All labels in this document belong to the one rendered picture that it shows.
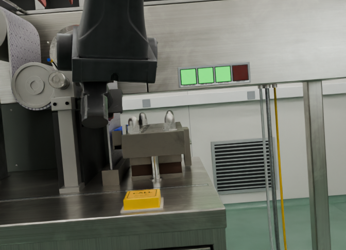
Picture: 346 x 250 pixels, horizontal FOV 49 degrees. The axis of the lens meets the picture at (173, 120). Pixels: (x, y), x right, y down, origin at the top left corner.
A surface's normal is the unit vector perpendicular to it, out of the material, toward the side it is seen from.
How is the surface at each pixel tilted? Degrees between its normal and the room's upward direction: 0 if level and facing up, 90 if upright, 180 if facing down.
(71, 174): 90
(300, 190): 90
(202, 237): 90
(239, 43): 90
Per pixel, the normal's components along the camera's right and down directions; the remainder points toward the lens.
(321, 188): 0.00, 0.05
